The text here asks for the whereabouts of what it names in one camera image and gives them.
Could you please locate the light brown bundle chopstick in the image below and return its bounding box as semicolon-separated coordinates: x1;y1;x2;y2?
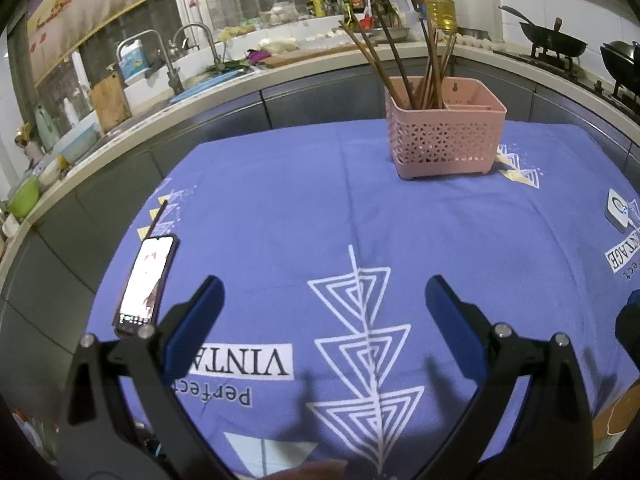
338;20;409;109

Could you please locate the single brown wooden chopstick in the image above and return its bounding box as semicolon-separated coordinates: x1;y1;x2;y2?
435;34;457;110

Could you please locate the reddish bundle chopstick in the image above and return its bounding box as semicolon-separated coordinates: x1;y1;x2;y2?
427;18;442;110

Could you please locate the dark bundle chopstick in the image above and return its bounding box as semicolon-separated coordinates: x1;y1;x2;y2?
371;0;416;110

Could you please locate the chrome kitchen faucet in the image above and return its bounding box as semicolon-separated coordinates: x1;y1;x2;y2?
115;28;184;96

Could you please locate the white square hub device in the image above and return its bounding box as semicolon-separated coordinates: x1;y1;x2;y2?
605;188;630;233

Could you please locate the smartphone on table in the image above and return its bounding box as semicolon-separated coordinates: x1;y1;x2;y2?
113;234;179;338

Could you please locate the blue printed tablecloth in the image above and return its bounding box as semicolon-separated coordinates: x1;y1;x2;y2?
84;118;640;480

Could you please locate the black lidded wok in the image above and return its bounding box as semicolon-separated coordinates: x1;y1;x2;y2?
600;40;639;98

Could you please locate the pink perforated utensil basket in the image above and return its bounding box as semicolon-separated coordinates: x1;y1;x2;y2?
384;77;506;180

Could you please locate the wooden cutting board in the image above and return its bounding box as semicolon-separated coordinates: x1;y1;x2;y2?
90;72;132;133

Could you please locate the cooking oil bottle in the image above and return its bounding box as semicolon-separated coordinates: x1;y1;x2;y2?
425;0;458;35

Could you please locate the blue label detergent bottle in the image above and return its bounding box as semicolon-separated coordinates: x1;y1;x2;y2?
119;39;149;79

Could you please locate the white plastic jug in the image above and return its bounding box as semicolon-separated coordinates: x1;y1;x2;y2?
390;0;420;28

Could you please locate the black wok with handle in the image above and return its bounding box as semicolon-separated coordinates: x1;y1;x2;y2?
499;6;587;61

